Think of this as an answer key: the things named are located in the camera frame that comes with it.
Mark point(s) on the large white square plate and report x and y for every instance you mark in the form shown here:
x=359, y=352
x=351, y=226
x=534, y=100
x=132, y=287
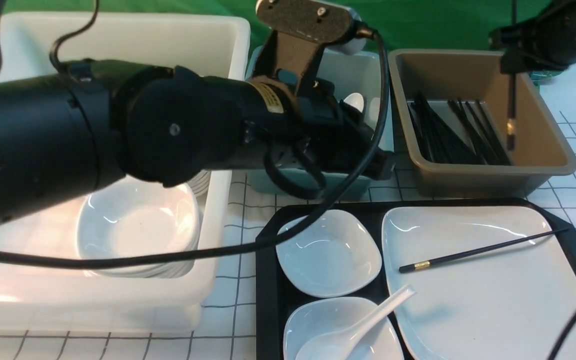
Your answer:
x=509, y=304

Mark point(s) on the white ceramic soup spoon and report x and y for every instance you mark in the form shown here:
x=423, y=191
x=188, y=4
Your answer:
x=338, y=345

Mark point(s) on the green backdrop cloth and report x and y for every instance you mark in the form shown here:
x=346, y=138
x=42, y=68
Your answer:
x=420, y=24

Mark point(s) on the large white plastic bin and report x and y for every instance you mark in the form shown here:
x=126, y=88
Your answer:
x=60, y=300

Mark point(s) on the pile of white spoons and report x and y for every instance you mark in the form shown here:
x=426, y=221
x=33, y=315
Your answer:
x=356, y=100

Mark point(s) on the white square bowl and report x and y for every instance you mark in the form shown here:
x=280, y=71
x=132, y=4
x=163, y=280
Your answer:
x=332, y=314
x=334, y=257

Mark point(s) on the black chopstick vertical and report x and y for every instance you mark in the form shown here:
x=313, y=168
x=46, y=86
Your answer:
x=511, y=113

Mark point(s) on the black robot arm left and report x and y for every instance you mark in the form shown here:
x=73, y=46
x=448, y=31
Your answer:
x=63, y=136

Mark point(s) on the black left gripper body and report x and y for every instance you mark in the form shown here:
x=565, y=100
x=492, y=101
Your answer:
x=300, y=125

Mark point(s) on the black serving tray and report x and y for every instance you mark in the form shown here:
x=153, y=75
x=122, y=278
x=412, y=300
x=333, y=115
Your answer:
x=277, y=298

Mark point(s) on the black chopstick gold band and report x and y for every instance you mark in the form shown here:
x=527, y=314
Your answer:
x=425, y=264

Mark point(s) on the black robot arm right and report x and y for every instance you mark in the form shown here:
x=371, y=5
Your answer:
x=545, y=42

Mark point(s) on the stack of white bowls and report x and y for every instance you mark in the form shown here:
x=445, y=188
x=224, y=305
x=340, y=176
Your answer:
x=136, y=218

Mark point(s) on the pile of black chopsticks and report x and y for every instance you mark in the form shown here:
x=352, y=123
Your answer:
x=457, y=132

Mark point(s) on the teal plastic bin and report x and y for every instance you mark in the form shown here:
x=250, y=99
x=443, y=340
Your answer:
x=359, y=73

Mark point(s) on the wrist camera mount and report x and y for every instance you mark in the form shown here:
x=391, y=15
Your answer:
x=301, y=31

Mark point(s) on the brown plastic bin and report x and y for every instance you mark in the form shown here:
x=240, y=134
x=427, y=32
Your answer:
x=541, y=149

